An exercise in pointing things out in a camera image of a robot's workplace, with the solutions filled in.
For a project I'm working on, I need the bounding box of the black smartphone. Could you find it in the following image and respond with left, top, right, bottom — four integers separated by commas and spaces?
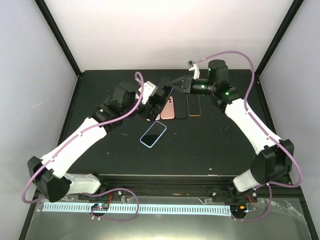
186, 94, 201, 117
174, 95, 188, 119

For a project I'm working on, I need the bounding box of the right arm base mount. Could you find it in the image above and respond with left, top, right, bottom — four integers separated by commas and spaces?
211, 186, 258, 204

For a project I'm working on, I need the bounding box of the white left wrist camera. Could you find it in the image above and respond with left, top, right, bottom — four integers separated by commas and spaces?
141, 81, 158, 105

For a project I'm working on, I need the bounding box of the white slotted cable duct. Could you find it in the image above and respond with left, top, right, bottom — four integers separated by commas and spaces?
42, 202, 231, 217

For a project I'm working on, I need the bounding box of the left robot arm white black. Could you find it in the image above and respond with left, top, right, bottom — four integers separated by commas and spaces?
27, 81, 172, 203

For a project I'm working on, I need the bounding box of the right black frame post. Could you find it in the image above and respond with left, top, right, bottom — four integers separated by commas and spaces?
255, 0, 304, 77

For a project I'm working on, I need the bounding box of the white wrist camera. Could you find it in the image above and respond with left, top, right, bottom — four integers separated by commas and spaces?
187, 60, 200, 80
141, 81, 158, 105

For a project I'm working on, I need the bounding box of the phone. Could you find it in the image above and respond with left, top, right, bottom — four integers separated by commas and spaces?
154, 114, 161, 121
139, 121, 167, 149
160, 96, 175, 120
152, 76, 173, 105

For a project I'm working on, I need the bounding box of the black frame post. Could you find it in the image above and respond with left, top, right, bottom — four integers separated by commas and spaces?
255, 0, 304, 77
34, 0, 82, 77

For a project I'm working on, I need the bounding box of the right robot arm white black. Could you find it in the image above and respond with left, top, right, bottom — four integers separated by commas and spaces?
160, 59, 294, 202

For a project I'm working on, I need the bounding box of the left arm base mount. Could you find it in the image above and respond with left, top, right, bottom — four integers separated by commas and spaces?
77, 185, 124, 203

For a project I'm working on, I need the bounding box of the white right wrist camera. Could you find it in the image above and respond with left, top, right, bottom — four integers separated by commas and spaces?
187, 60, 200, 80

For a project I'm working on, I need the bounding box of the left black frame post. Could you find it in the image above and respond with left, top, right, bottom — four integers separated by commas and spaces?
34, 0, 82, 77

